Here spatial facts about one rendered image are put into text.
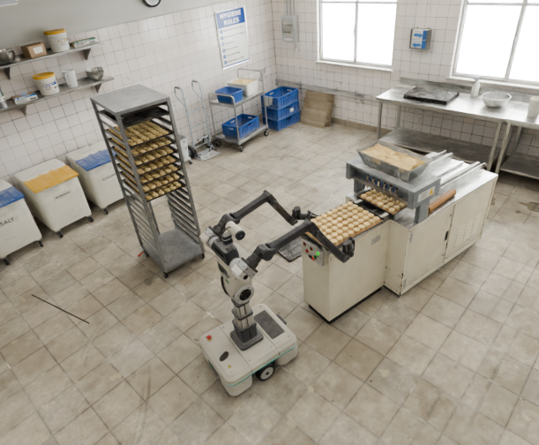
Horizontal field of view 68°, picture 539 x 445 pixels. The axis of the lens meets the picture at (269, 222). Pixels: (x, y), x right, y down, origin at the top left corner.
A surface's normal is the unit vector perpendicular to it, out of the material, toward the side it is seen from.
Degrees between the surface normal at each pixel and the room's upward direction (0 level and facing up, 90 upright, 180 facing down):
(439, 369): 0
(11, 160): 90
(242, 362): 0
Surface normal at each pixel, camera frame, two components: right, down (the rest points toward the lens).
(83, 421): -0.09, -0.82
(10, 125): 0.73, 0.33
